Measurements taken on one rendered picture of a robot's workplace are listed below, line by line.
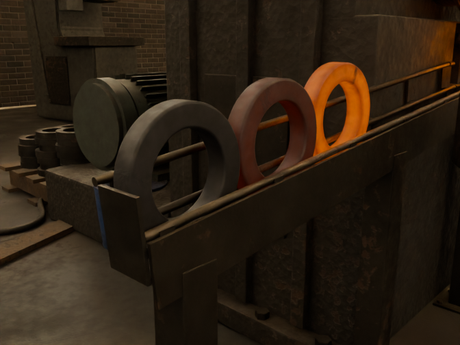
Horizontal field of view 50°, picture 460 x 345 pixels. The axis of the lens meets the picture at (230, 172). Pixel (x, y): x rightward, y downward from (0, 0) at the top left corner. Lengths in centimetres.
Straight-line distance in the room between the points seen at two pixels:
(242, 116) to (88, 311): 112
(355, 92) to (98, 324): 104
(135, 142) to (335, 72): 41
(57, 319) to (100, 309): 13
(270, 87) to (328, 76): 16
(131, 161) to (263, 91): 23
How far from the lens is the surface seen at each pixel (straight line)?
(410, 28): 127
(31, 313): 171
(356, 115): 94
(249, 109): 67
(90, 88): 208
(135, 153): 55
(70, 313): 167
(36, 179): 271
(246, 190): 66
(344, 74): 87
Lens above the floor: 81
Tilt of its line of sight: 15 degrees down
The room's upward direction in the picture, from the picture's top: straight up
